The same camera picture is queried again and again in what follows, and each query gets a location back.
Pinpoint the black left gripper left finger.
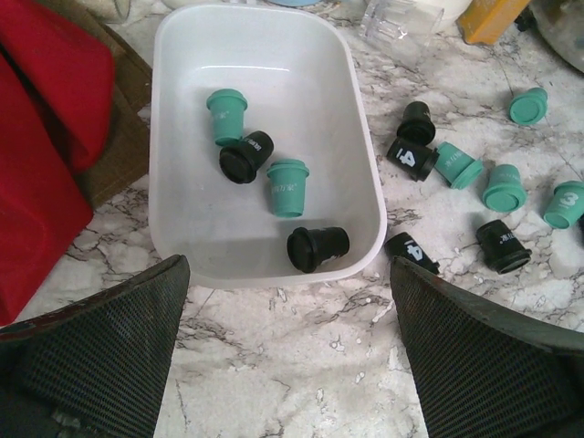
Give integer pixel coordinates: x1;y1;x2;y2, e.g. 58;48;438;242
1;255;190;437

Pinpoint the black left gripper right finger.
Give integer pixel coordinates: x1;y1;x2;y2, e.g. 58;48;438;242
391;257;583;437

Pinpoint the black coffee capsule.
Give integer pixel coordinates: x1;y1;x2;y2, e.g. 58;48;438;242
384;232;439;275
287;227;350;274
219;130;274;184
386;137;439;182
475;220;531;275
397;101;435;146

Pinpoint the green coffee capsule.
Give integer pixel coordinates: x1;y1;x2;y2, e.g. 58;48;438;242
482;164;527;213
267;159;309;218
543;181;584;229
434;141;484;190
206;89;248;146
508;88;548;126

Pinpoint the white plastic storage basket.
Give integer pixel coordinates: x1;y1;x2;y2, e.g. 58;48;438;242
152;5;389;289

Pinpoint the brown cloth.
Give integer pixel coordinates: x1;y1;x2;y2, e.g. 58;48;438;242
73;7;151;209

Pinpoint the red cloth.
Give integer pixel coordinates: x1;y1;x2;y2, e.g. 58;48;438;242
1;1;114;324

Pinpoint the yellow spice bottle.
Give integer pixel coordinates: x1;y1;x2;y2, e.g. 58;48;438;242
457;0;530;45

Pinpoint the steel pot with lid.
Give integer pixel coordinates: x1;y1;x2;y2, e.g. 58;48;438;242
515;0;583;72

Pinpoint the white thermos jug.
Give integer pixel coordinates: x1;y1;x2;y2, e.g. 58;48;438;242
379;0;472;26

